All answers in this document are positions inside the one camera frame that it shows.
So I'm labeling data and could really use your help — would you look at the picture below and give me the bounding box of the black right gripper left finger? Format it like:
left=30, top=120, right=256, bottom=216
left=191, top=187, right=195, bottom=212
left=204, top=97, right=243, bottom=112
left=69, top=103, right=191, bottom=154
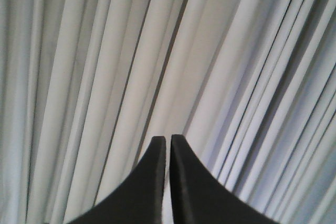
left=71, top=136, right=166, bottom=223

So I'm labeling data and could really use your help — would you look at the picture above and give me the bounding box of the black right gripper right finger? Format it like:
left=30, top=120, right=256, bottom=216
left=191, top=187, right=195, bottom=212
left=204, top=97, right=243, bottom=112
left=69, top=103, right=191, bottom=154
left=170, top=134, right=274, bottom=223

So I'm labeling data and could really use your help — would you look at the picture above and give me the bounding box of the white pleated curtain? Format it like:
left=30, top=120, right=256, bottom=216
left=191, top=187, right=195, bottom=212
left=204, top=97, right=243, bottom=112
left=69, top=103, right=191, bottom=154
left=1, top=0, right=335, bottom=223

